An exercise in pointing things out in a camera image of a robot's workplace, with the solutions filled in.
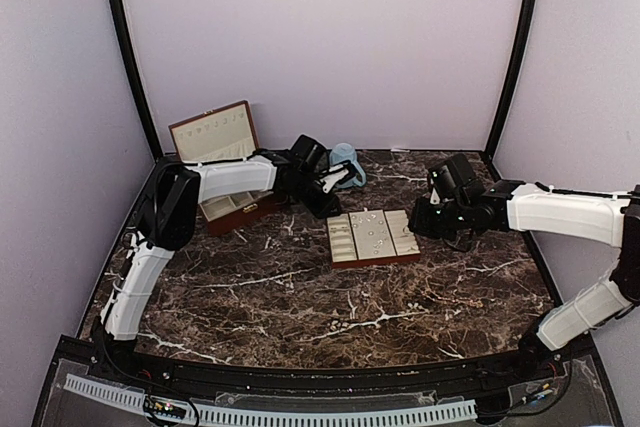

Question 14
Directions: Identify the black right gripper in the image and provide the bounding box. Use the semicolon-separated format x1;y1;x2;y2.
410;195;470;241

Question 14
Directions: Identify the light blue faceted mug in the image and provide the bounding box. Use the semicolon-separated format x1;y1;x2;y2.
328;142;367;190

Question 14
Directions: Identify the red jewelry display tray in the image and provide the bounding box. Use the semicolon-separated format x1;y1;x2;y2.
326;210;421;269

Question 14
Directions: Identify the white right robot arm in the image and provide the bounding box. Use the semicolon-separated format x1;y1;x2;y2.
409;154;639;381

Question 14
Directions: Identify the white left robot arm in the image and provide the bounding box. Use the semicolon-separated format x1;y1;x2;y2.
92;135;358;342

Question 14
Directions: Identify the open red jewelry box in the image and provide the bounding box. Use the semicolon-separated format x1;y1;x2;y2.
168;100;292;237

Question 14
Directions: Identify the white perforated cable rail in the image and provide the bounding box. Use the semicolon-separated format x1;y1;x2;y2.
62;374;478;426

